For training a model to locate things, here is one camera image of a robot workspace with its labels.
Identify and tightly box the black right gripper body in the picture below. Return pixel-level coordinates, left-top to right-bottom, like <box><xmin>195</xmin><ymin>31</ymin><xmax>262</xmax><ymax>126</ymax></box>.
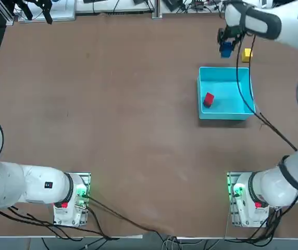
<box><xmin>223</xmin><ymin>24</ymin><xmax>244</xmax><ymax>40</ymax></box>

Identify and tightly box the blue cube block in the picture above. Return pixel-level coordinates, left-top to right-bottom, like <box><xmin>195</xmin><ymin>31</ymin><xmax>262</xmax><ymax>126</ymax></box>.
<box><xmin>219</xmin><ymin>41</ymin><xmax>233</xmax><ymax>58</ymax></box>

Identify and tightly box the yellow cube block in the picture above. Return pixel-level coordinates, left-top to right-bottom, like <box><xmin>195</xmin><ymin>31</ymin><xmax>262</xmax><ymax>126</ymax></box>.
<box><xmin>241</xmin><ymin>48</ymin><xmax>253</xmax><ymax>63</ymax></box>

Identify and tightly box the red cube block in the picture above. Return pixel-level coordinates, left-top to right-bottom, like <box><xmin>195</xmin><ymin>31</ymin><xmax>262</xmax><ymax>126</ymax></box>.
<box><xmin>203</xmin><ymin>92</ymin><xmax>215</xmax><ymax>109</ymax></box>

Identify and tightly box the cyan plastic box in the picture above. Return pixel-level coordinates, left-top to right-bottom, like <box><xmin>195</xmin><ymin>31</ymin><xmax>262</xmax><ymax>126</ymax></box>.
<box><xmin>196</xmin><ymin>66</ymin><xmax>256</xmax><ymax>121</ymax></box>

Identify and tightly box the dark grey power adapter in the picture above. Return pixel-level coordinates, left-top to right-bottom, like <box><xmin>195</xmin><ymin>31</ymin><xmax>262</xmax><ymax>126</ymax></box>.
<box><xmin>162</xmin><ymin>0</ymin><xmax>185</xmax><ymax>13</ymax></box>

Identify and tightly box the aluminium profile rail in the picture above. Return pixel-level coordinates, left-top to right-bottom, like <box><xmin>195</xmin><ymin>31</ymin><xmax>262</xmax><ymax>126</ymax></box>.
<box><xmin>0</xmin><ymin>0</ymin><xmax>16</xmax><ymax>26</ymax></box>

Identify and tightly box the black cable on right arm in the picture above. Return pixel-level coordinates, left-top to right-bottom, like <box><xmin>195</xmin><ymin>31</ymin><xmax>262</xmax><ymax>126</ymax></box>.
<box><xmin>235</xmin><ymin>33</ymin><xmax>298</xmax><ymax>152</ymax></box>

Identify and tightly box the aluminium camera post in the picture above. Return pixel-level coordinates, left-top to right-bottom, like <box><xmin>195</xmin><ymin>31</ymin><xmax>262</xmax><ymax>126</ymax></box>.
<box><xmin>152</xmin><ymin>0</ymin><xmax>163</xmax><ymax>19</ymax></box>

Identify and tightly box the long black table cable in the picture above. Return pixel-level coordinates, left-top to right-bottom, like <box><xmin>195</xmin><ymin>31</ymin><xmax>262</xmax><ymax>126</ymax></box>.
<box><xmin>85</xmin><ymin>194</ymin><xmax>172</xmax><ymax>235</ymax></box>

